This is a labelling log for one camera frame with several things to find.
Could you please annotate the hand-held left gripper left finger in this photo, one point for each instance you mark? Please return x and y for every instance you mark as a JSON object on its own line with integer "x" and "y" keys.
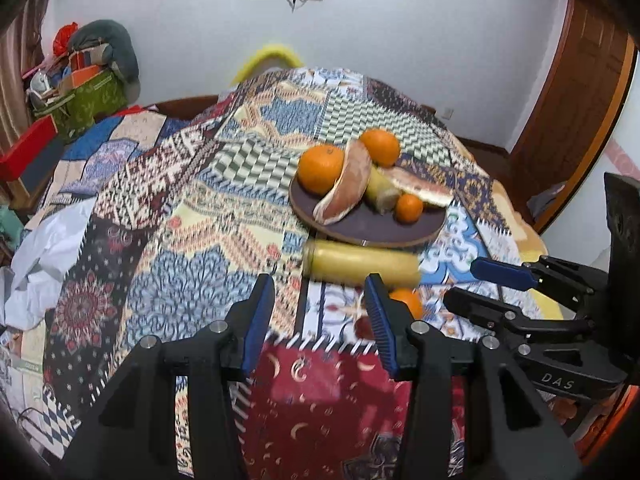
{"x": 257, "y": 325}

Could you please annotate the grey cloth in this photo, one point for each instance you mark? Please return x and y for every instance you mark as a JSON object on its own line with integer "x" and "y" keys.
{"x": 547, "y": 199}

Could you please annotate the yellow fleece blanket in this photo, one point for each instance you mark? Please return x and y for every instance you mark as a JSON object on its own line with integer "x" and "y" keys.
{"x": 525, "y": 240}

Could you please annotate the patchwork printed blanket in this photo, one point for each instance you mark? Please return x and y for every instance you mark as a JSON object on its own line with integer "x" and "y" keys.
{"x": 200, "y": 240}

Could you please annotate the wooden door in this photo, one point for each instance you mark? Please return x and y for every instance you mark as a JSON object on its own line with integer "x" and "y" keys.
{"x": 575, "y": 100}

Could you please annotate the green storage bag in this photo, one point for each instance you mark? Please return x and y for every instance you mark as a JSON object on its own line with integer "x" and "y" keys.
{"x": 92, "y": 102}

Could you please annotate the peeled pomelo wedge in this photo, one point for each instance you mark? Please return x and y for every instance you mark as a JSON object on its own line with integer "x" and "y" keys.
{"x": 422, "y": 187}
{"x": 345, "y": 182}

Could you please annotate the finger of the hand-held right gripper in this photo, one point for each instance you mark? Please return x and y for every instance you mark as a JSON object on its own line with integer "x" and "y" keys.
{"x": 480, "y": 305}
{"x": 500, "y": 272}

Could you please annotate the red plastic bag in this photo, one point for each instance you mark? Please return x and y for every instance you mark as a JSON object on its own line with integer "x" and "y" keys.
{"x": 65, "y": 37}

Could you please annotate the short yellow banana piece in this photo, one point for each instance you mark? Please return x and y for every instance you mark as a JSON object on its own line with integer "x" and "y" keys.
{"x": 377, "y": 192}

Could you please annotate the dark purple plate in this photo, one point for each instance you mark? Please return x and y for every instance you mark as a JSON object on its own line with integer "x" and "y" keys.
{"x": 370, "y": 230}

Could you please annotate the white wall socket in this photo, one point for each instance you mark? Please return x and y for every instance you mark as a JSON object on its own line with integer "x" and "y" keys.
{"x": 447, "y": 112}

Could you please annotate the long yellow-green banana piece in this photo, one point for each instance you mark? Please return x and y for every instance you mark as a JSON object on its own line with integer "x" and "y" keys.
{"x": 360, "y": 262}

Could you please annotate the white crumpled sheet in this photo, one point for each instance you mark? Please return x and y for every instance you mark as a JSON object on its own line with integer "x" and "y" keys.
{"x": 45, "y": 255}

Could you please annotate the red box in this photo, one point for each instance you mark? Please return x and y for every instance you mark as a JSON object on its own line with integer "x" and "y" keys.
{"x": 27, "y": 147}

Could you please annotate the small tangerine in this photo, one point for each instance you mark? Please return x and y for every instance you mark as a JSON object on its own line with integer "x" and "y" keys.
{"x": 411, "y": 302}
{"x": 409, "y": 207}

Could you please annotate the yellow padded arch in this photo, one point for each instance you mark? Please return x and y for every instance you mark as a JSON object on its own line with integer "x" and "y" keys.
{"x": 265, "y": 57}

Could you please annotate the orange cardboard box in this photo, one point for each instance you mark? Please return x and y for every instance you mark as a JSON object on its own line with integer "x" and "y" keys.
{"x": 80, "y": 77}

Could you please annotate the grey pillow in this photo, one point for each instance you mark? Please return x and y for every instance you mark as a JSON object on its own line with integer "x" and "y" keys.
{"x": 115, "y": 42}

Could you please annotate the person's right hand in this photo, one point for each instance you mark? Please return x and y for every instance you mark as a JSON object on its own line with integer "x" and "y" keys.
{"x": 565, "y": 411}

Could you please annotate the striped brown curtain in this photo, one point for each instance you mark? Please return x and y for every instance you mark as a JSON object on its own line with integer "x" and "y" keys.
{"x": 12, "y": 85}

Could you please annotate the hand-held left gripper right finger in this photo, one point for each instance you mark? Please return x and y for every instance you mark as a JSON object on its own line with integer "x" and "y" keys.
{"x": 382, "y": 330}

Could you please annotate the dark wooden bed frame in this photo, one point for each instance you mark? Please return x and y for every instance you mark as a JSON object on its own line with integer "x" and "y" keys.
{"x": 185, "y": 106}

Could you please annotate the large orange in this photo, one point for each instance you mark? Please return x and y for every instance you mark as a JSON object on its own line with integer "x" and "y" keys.
{"x": 321, "y": 169}
{"x": 381, "y": 146}

